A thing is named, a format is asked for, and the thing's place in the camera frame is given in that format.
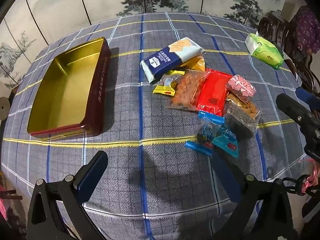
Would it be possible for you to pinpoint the black cable with pink tags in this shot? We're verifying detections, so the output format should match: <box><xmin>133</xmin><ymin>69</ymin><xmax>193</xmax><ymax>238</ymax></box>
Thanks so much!
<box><xmin>282</xmin><ymin>159</ymin><xmax>320</xmax><ymax>198</ymax></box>

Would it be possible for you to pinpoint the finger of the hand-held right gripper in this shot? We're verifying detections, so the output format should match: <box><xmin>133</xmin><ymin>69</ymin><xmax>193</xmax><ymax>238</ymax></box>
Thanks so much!
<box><xmin>295</xmin><ymin>86</ymin><xmax>320</xmax><ymax>111</ymax></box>
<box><xmin>276</xmin><ymin>93</ymin><xmax>320</xmax><ymax>161</ymax></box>

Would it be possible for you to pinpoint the dark wooden chair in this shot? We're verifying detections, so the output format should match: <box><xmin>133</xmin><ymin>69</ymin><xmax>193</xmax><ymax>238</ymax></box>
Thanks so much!
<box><xmin>257</xmin><ymin>10</ymin><xmax>298</xmax><ymax>55</ymax></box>
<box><xmin>287</xmin><ymin>52</ymin><xmax>320</xmax><ymax>98</ymax></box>

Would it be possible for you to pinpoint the clear packet of black seeds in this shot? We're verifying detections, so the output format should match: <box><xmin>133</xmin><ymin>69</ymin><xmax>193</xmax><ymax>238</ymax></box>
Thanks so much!
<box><xmin>223</xmin><ymin>104</ymin><xmax>258</xmax><ymax>139</ymax></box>

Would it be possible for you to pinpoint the clear bag of fried snacks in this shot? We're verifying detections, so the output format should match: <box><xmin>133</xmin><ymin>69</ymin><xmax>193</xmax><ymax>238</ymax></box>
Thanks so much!
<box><xmin>170</xmin><ymin>70</ymin><xmax>208</xmax><ymax>110</ymax></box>

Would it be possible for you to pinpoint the pink patterned snack packet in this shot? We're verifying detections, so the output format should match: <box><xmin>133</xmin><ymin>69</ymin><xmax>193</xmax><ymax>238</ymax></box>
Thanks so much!
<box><xmin>225</xmin><ymin>75</ymin><xmax>257</xmax><ymax>98</ymax></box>

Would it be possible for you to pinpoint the red and gold tin box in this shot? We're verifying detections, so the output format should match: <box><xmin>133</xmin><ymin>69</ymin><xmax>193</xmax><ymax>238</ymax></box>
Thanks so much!
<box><xmin>27</xmin><ymin>37</ymin><xmax>112</xmax><ymax>138</ymax></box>

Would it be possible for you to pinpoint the small yellow snack packet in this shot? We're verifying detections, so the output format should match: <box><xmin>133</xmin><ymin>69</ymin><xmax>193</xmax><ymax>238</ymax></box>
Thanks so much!
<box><xmin>153</xmin><ymin>74</ymin><xmax>176</xmax><ymax>97</ymax></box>

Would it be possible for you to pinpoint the painted folding screen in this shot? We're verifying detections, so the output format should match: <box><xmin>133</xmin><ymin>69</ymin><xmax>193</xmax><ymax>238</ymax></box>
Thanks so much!
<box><xmin>0</xmin><ymin>0</ymin><xmax>309</xmax><ymax>87</ymax></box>

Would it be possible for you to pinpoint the plaid tablecloth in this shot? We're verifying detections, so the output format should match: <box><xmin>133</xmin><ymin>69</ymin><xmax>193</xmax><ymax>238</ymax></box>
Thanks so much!
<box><xmin>1</xmin><ymin>12</ymin><xmax>316</xmax><ymax>240</ymax></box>

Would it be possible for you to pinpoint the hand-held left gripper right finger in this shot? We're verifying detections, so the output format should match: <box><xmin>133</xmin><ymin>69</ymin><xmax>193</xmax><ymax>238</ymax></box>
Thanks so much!
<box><xmin>211</xmin><ymin>151</ymin><xmax>300</xmax><ymax>240</ymax></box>

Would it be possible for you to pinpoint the clear packet of brown nuts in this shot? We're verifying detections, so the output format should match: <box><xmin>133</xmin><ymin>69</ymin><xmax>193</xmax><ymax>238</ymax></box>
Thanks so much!
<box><xmin>226</xmin><ymin>94</ymin><xmax>261</xmax><ymax>120</ymax></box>

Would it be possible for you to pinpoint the red snack packet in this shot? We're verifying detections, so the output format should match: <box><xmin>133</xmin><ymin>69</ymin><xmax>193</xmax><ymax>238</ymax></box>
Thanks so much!
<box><xmin>190</xmin><ymin>68</ymin><xmax>234</xmax><ymax>117</ymax></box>

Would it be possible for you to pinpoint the orange snack packet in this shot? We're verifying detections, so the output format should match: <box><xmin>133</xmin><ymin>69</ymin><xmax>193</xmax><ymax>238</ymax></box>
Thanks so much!
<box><xmin>184</xmin><ymin>54</ymin><xmax>206</xmax><ymax>72</ymax></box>

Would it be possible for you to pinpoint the blue cookie packet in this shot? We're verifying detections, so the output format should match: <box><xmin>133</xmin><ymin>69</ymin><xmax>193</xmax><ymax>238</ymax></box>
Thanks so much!
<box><xmin>185</xmin><ymin>111</ymin><xmax>225</xmax><ymax>156</ymax></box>
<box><xmin>212</xmin><ymin>126</ymin><xmax>240</xmax><ymax>158</ymax></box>

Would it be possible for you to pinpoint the blue cracker packet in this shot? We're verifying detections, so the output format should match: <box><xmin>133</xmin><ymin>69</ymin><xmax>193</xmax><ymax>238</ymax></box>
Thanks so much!
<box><xmin>140</xmin><ymin>37</ymin><xmax>206</xmax><ymax>84</ymax></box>

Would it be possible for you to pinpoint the green tissue pack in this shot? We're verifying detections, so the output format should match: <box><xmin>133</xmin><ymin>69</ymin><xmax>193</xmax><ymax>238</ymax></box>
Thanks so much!
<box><xmin>244</xmin><ymin>32</ymin><xmax>285</xmax><ymax>70</ymax></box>

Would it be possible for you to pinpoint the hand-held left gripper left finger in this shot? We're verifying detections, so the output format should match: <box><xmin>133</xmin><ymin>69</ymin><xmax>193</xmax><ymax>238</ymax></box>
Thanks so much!
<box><xmin>26</xmin><ymin>150</ymin><xmax>108</xmax><ymax>240</ymax></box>

